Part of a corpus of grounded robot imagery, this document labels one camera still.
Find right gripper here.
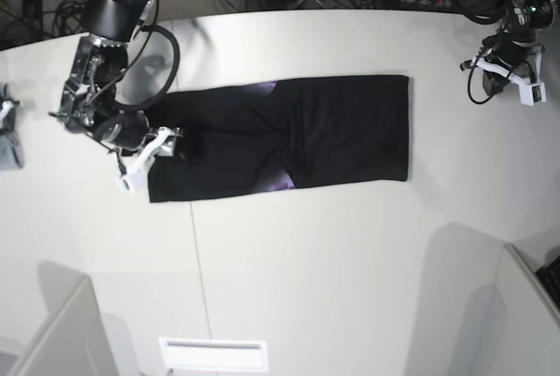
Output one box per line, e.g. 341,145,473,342
94,111,204,178

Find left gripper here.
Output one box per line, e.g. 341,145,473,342
459,31,543,97

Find black T-shirt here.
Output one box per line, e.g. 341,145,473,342
147,74,410,203

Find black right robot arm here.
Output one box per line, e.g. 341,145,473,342
51,0,188,176

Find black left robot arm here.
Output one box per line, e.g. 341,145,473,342
447,0,559,106

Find black keyboard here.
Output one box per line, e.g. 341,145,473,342
536,257,560,306

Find white partition panel left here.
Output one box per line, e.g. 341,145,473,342
7,276,119,375

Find white partition panel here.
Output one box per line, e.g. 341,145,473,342
449,245,559,375
7,276,119,375

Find white partition panel right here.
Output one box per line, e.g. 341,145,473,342
449,245,559,375

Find coiled black cable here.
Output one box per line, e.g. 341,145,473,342
51,0,93,37

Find white table cable slot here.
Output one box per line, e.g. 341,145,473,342
159,338,270,373

